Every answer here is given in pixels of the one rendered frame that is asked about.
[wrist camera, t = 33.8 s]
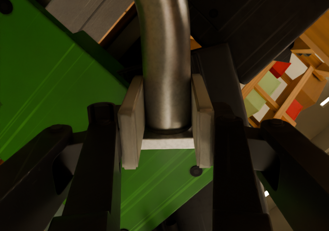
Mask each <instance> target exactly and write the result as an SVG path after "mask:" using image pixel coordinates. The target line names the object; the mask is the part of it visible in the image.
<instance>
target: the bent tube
mask: <svg viewBox="0 0 329 231"><path fill-rule="evenodd" d="M134 2H135V5H136V9H137V13H138V18H139V23H140V34H141V56H142V71H143V86H144V102H145V117H146V123H145V128H144V134H143V139H142V145H141V150H145V149H189V148H194V140H193V133H192V125H191V71H190V16H189V7H188V0H134Z"/></svg>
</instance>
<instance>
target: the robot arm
mask: <svg viewBox="0 0 329 231"><path fill-rule="evenodd" d="M87 111H88V119H89V126H88V128H87V130H86V131H82V132H77V133H73V132H72V127H71V126H69V125H65V124H56V125H52V126H50V127H47V128H45V129H44V130H43V131H41V132H40V133H39V134H38V135H37V136H35V137H34V138H33V139H32V140H30V141H29V142H28V143H27V144H26V145H24V146H23V147H22V148H21V149H20V150H18V151H17V152H16V153H15V154H13V155H12V156H11V157H10V158H9V159H7V160H6V161H5V162H4V163H2V164H1V165H0V231H44V230H45V228H46V227H47V225H48V224H49V222H50V221H51V223H50V225H49V228H48V231H120V202H121V161H120V160H122V167H124V169H136V167H138V164H139V158H140V153H141V145H142V139H143V134H144V128H145V123H146V117H145V102H144V86H143V75H135V77H133V79H132V81H131V84H130V86H129V88H128V91H127V93H126V95H125V97H124V100H123V102H122V104H121V105H115V104H114V103H112V102H97V103H94V104H91V105H89V106H88V107H87ZM191 125H192V133H193V140H194V148H195V155H196V162H197V166H199V168H210V167H211V166H213V191H212V231H273V227H272V223H271V219H270V216H269V214H267V213H263V211H262V206H261V201H260V197H259V191H258V186H257V181H256V177H255V172H254V170H256V171H257V172H256V174H257V177H258V179H259V180H260V182H261V183H262V185H263V186H264V188H265V189H266V191H267V192H268V194H269V195H270V197H271V198H272V200H273V201H274V203H275V204H276V206H277V207H278V209H279V210H280V212H281V213H282V215H283V216H284V218H285V219H286V221H287V222H288V224H289V225H290V227H291V228H292V230H293V231H329V155H328V154H327V153H326V152H325V151H323V150H322V149H321V148H320V147H318V146H317V145H316V144H315V143H313V142H312V141H311V140H310V139H309V138H307V137H306V136H305V135H304V134H302V133H301V132H300V131H299V130H298V129H296V128H295V127H294V126H293V125H291V124H290V123H288V122H287V121H283V120H282V119H277V118H274V119H266V120H263V121H262V122H261V123H260V128H254V127H248V126H245V125H244V122H243V119H242V118H240V117H238V116H235V115H234V113H233V111H232V109H231V107H230V105H229V104H227V103H226V102H211V100H210V98H209V95H208V92H207V89H206V86H205V83H204V81H203V78H202V76H201V75H200V74H192V75H191ZM66 198H67V199H66ZM65 199H66V203H65V206H64V210H63V213H62V216H56V217H54V215H55V214H56V212H57V211H58V209H59V208H60V206H61V205H62V203H63V202H64V201H65Z"/></svg>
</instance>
